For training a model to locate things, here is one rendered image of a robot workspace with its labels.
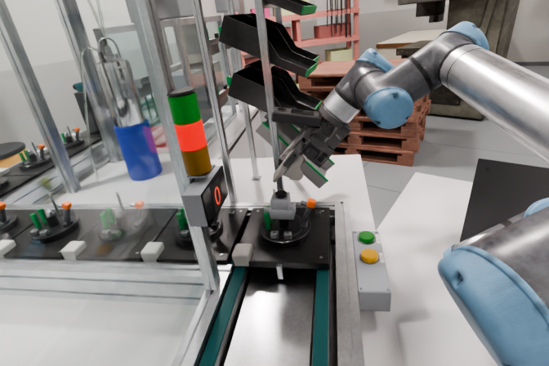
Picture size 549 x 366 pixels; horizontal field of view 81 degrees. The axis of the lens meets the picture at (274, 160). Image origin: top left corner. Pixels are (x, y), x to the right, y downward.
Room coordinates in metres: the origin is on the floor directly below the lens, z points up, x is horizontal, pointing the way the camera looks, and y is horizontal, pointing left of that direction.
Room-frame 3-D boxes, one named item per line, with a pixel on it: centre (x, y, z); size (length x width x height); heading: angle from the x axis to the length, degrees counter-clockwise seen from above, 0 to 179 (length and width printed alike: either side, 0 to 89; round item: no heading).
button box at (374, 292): (0.60, -0.20, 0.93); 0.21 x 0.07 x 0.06; 168
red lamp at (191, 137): (0.57, 0.15, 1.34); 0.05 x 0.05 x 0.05
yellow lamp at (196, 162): (0.57, 0.15, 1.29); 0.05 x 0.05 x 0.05
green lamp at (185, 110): (0.57, 0.15, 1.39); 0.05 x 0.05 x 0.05
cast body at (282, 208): (0.73, 0.00, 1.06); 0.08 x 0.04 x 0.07; 76
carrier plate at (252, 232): (0.73, -0.01, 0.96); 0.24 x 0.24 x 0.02; 78
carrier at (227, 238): (0.78, 0.24, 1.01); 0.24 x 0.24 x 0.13; 78
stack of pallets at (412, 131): (3.50, -1.08, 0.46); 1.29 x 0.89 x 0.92; 58
